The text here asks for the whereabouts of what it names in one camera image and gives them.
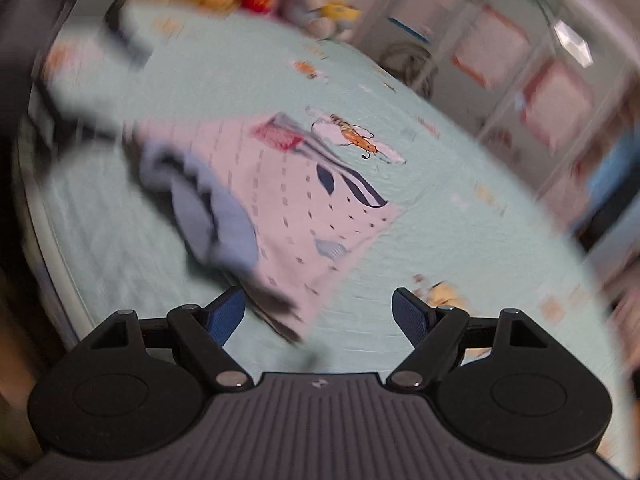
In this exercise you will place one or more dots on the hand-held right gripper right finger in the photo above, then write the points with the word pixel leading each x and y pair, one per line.
pixel 409 312

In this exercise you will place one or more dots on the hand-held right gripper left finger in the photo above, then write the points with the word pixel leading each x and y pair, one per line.
pixel 227 312

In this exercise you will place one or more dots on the white diamond-print shirt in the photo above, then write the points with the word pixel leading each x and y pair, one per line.
pixel 280 185

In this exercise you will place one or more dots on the bee-print quilted bedspread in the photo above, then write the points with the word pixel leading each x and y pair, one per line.
pixel 450 235

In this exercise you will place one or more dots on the pink-framed poster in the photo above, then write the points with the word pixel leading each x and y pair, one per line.
pixel 560 105

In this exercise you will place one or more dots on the orange-framed poster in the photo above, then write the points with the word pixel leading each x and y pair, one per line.
pixel 492 47

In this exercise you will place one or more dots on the blue-framed poster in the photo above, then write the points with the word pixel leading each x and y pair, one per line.
pixel 412 15

